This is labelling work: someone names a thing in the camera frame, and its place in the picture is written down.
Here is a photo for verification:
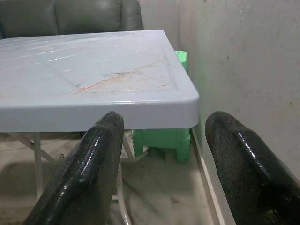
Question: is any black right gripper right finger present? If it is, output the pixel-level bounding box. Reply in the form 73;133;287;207
204;111;300;225

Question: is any green plastic stool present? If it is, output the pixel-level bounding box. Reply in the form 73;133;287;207
131;50;195;164

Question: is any white skirting board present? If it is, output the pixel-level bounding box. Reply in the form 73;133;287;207
191;127;227;225

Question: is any green leather sofa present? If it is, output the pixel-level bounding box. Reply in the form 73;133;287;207
0;0;144;40

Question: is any pale blue plastic folding table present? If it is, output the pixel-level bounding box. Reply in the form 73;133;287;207
0;29;201;225

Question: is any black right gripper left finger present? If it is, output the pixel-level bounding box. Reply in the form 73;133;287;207
23;111;125;225

